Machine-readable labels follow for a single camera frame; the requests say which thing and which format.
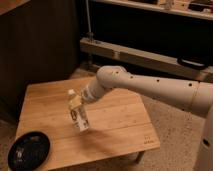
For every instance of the dark wooden cabinet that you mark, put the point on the dark wooden cabinet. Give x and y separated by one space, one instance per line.
38 43

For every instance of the light wooden table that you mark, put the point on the light wooden table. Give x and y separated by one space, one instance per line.
119 124

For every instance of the vertical metal pole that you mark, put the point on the vertical metal pole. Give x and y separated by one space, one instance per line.
90 33

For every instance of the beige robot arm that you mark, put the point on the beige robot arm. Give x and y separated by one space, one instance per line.
192 96

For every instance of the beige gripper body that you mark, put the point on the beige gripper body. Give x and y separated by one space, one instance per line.
87 96

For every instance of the black handle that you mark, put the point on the black handle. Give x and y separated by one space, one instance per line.
197 65

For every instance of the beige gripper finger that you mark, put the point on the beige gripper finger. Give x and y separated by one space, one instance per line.
75 102

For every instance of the white bottle with label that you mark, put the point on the white bottle with label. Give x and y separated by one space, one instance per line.
78 114

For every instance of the grey metal beam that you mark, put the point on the grey metal beam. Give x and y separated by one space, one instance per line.
145 59

